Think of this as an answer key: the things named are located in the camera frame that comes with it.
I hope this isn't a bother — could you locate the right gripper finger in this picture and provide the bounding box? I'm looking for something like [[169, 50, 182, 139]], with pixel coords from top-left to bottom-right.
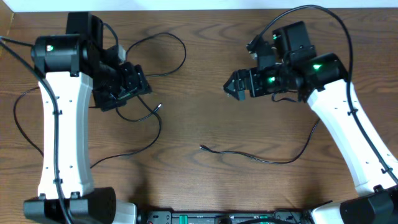
[[223, 83, 246, 101], [224, 70, 249, 87]]

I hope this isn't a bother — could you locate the long black cable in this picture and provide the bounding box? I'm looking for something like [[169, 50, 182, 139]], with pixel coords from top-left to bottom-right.
[[198, 118, 321, 165]]

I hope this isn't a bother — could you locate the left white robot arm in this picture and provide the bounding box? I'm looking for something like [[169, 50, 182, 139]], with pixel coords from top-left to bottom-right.
[[24, 12, 152, 223]]

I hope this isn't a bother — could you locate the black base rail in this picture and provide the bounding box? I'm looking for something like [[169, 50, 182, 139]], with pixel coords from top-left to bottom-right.
[[136, 209, 312, 224]]

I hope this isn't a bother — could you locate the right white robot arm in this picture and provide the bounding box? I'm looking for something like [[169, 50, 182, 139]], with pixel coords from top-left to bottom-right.
[[223, 22, 397, 223]]

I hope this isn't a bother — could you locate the black usb cable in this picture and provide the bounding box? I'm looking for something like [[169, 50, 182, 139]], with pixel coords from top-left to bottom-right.
[[12, 32, 187, 169]]

